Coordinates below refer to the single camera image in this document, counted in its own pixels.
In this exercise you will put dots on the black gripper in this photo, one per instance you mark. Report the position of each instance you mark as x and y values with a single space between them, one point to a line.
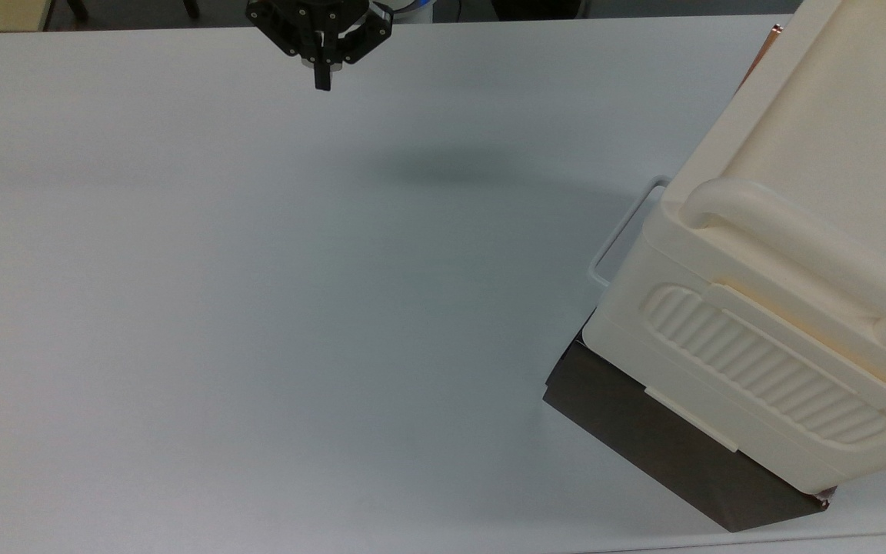
320 31

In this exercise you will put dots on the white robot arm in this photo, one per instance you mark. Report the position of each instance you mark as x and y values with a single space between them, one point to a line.
412 8

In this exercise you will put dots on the cream plastic cabinet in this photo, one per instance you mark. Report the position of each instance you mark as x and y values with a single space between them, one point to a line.
797 231

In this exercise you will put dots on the black chair leg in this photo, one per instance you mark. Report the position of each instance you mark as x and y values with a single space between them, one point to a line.
78 9
191 8

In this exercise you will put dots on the dark background object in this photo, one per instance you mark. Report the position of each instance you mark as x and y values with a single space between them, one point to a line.
539 8

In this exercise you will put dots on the dark brown base box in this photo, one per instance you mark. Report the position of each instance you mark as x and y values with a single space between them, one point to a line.
666 438

